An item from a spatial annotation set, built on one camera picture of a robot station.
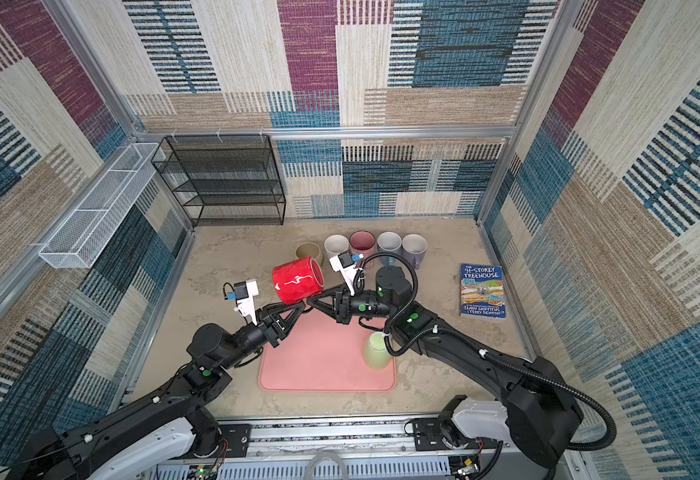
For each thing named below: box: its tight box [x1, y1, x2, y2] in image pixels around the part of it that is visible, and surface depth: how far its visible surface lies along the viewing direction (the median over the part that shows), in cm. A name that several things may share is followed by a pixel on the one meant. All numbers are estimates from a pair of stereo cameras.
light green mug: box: [364, 331, 392, 370], surface depth 80 cm
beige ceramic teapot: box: [294, 242, 324, 267], surface depth 104 cm
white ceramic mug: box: [324, 234, 349, 260], surface depth 104 cm
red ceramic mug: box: [272, 257, 325, 305], surface depth 63 cm
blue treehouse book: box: [460, 263, 506, 318], surface depth 98 cm
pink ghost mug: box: [349, 230, 376, 268], surface depth 102 cm
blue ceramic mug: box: [377, 231, 402, 265], surface depth 104 cm
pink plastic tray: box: [258, 307, 397, 392], surface depth 85 cm
